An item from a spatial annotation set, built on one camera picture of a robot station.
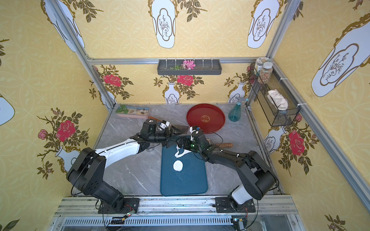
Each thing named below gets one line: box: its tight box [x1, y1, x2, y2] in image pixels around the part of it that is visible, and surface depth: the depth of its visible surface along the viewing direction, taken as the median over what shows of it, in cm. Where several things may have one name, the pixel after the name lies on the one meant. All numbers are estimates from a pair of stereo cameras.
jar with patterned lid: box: [254, 56, 272, 77], surface depth 88 cm
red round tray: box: [186, 103, 226, 135], surface depth 116 cm
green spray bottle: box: [227, 96, 249, 123], surface depth 111 cm
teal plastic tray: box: [160, 145, 208, 197], surface depth 85 cm
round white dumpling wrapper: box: [172, 159, 184, 172], surface depth 90 cm
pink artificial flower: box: [181, 59, 197, 70], surface depth 90 cm
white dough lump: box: [174, 143, 192, 159], surface depth 92 cm
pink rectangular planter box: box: [115, 104, 151, 120], surface depth 116 cm
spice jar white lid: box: [257, 61, 274, 85], surface depth 82 cm
